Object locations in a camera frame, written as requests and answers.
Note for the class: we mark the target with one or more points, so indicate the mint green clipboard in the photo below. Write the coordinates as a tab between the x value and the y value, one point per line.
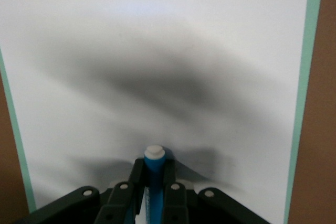
312	24

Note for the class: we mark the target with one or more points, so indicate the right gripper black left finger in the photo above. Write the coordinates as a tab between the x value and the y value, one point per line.
115	203

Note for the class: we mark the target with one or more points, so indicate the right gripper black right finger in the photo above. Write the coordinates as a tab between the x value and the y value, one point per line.
178	203

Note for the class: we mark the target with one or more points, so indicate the white paper sheet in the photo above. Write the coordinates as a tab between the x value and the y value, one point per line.
157	24

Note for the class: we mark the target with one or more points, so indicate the blue marker with white cap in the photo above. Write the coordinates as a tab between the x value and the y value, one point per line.
155	171

